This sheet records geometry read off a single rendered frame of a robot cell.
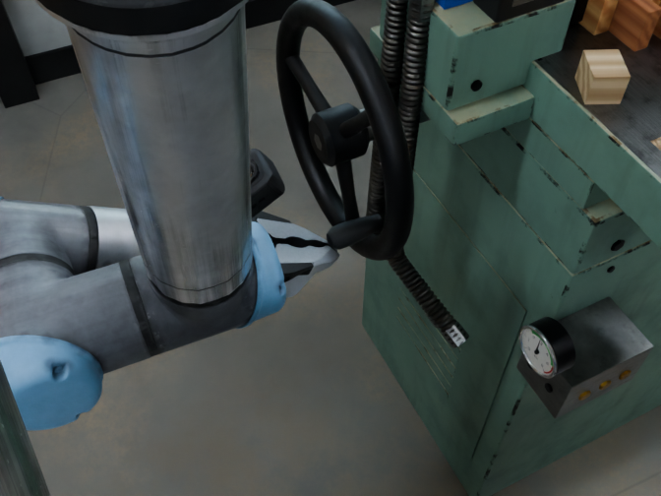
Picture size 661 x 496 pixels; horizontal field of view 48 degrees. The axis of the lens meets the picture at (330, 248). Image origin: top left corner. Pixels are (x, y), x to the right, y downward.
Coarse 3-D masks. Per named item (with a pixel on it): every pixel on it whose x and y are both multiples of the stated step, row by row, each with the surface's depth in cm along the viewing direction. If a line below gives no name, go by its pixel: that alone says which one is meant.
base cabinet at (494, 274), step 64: (448, 192) 101; (448, 256) 108; (512, 256) 91; (640, 256) 86; (384, 320) 145; (512, 320) 97; (640, 320) 103; (448, 384) 126; (512, 384) 104; (640, 384) 129; (448, 448) 139; (512, 448) 121; (576, 448) 142
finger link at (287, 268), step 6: (282, 264) 69; (288, 264) 70; (294, 264) 70; (300, 264) 70; (306, 264) 71; (312, 264) 71; (282, 270) 68; (288, 270) 69; (294, 270) 69; (300, 270) 70; (306, 270) 71; (288, 276) 69; (294, 276) 70
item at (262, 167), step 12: (252, 156) 64; (264, 156) 64; (252, 168) 63; (264, 168) 63; (252, 180) 63; (264, 180) 62; (276, 180) 63; (252, 192) 63; (264, 192) 63; (276, 192) 64; (252, 204) 63; (264, 204) 64; (252, 216) 64
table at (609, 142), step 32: (576, 32) 77; (608, 32) 77; (544, 64) 74; (576, 64) 74; (640, 64) 74; (512, 96) 75; (544, 96) 74; (576, 96) 71; (640, 96) 71; (448, 128) 75; (480, 128) 75; (544, 128) 76; (576, 128) 71; (608, 128) 68; (640, 128) 68; (576, 160) 73; (608, 160) 69; (640, 160) 66; (608, 192) 71; (640, 192) 67; (640, 224) 68
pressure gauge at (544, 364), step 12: (540, 324) 80; (552, 324) 80; (528, 336) 82; (540, 336) 79; (552, 336) 79; (564, 336) 79; (528, 348) 83; (540, 348) 80; (552, 348) 78; (564, 348) 79; (528, 360) 84; (540, 360) 81; (552, 360) 79; (564, 360) 79; (540, 372) 82; (552, 372) 79
